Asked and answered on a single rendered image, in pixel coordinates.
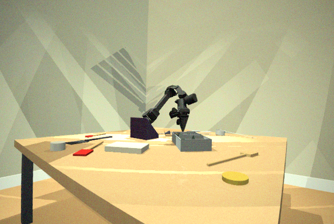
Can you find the grey cylinder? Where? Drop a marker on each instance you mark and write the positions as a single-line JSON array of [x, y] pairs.
[[57, 146]]

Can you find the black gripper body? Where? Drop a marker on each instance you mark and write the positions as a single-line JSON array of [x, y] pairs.
[[183, 110]]

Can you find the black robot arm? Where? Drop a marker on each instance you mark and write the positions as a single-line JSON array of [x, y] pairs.
[[184, 99]]

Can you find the red spatula with wooden handle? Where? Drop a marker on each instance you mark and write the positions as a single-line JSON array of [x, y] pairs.
[[85, 152]]

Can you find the white flat block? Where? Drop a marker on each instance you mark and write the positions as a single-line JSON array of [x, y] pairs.
[[127, 147]]

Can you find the yellow flat disc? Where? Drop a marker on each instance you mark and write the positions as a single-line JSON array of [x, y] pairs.
[[235, 178]]

